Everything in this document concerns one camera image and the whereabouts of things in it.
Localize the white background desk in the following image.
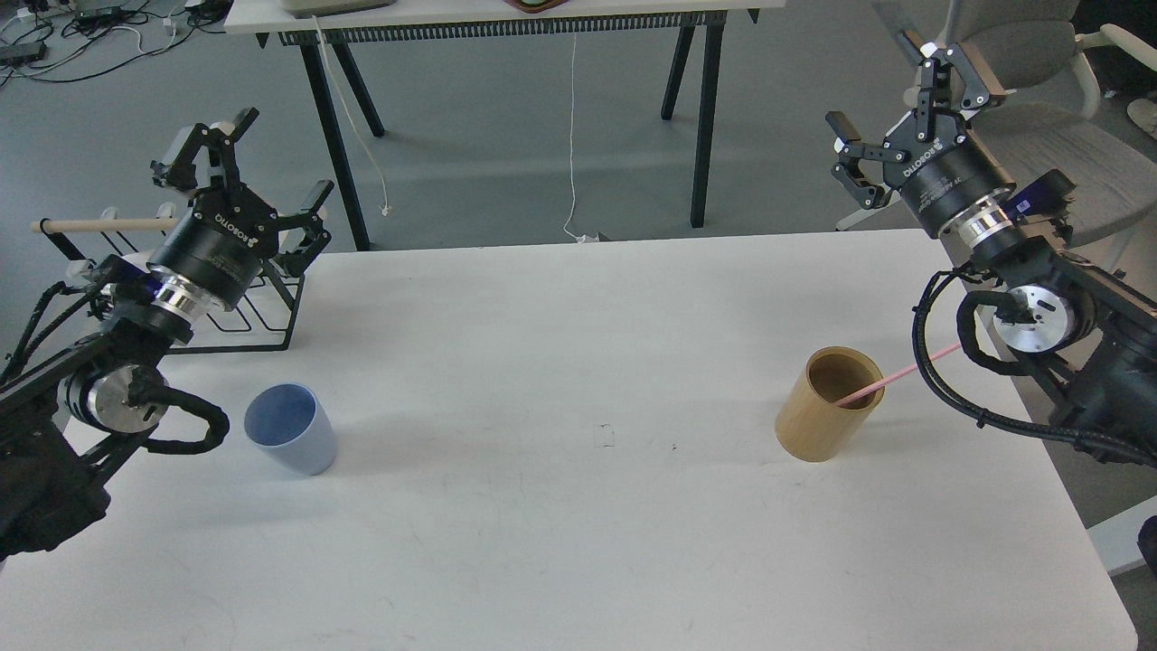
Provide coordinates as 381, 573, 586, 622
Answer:
223, 0, 787, 252

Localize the blue plastic cup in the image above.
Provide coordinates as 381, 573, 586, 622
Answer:
243, 383, 336, 476

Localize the pink chopstick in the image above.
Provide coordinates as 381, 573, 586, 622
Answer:
832, 342, 964, 409

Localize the floor cable tangle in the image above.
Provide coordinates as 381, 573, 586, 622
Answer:
0, 0, 233, 86

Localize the bamboo cylinder holder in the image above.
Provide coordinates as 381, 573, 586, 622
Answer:
776, 346, 884, 463

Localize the grey office chair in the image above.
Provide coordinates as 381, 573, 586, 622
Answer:
835, 0, 1157, 272

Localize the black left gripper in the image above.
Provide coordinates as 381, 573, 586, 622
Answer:
147, 108, 334, 323

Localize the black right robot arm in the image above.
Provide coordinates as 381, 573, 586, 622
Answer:
826, 30, 1156, 467

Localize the white hanging cable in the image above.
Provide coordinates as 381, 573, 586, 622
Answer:
311, 15, 393, 219

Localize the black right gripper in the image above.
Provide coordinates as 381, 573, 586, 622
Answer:
823, 30, 1016, 249

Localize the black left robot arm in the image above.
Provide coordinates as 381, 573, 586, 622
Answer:
1, 108, 334, 558

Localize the white cable with plug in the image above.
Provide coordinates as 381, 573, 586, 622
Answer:
562, 34, 600, 245

